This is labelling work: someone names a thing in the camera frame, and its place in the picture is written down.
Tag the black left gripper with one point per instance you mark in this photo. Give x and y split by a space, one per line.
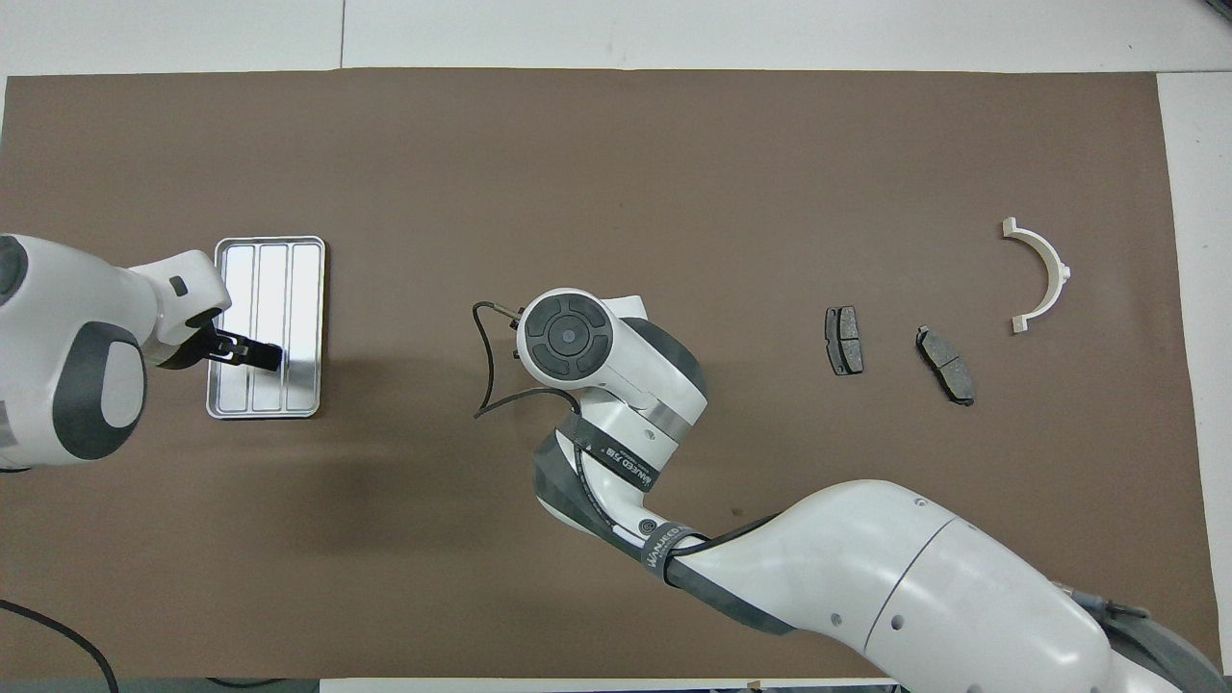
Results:
183 345

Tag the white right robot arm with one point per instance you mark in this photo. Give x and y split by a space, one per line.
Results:
914 577

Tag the dark curved brake pad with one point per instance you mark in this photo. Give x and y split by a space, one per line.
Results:
945 364

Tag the dark rectangular brake pad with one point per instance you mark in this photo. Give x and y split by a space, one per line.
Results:
844 342

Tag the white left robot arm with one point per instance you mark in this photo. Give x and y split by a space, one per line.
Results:
58 337

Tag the silver metal tray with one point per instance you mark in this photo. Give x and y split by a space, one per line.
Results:
298 289

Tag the brown table mat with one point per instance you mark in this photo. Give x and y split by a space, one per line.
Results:
577 192

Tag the white curved plastic bracket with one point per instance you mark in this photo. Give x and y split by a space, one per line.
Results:
1054 265

